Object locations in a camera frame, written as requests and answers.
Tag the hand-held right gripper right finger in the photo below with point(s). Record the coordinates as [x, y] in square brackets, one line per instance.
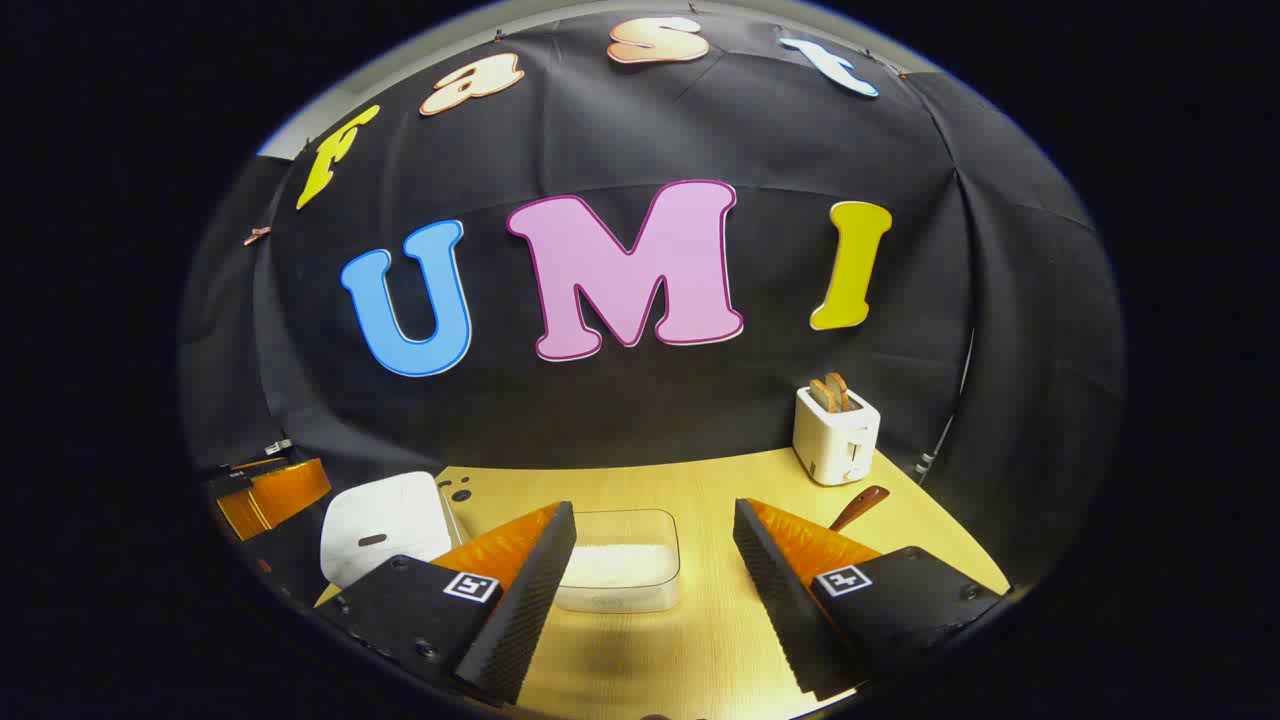
[790, 610]

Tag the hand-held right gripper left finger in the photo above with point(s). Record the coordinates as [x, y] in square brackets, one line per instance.
[520, 620]

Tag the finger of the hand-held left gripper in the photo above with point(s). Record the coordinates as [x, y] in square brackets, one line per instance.
[280, 495]

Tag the white rice cooker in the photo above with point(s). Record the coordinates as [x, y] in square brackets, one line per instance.
[385, 515]

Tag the white rice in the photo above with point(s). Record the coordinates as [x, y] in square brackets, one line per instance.
[620, 565]

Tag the wooden spoon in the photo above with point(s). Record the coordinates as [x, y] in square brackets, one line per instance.
[865, 500]

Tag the silver clip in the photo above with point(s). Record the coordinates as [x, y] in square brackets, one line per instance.
[278, 446]

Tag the clear plastic box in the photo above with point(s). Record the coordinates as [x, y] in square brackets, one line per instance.
[615, 522]

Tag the white toaster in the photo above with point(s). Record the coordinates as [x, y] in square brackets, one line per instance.
[830, 445]

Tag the black backdrop cloth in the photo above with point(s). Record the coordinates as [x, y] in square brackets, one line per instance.
[600, 420]

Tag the toasted bread slice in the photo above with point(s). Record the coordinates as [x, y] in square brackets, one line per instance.
[839, 390]
[820, 395]

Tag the copper clip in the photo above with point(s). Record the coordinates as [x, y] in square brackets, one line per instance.
[257, 236]

